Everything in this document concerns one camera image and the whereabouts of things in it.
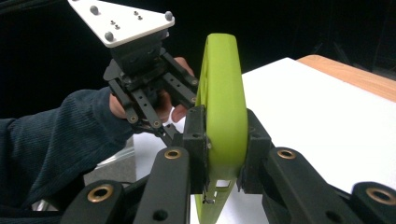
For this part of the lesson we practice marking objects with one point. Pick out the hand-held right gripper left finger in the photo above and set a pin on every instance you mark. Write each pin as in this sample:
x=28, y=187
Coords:
x=196, y=146

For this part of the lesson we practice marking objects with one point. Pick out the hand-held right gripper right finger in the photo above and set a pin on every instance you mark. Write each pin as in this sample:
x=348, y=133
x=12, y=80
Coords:
x=257, y=149

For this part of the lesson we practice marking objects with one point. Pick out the white table mat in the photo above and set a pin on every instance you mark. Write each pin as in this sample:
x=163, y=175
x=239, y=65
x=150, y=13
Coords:
x=317, y=130

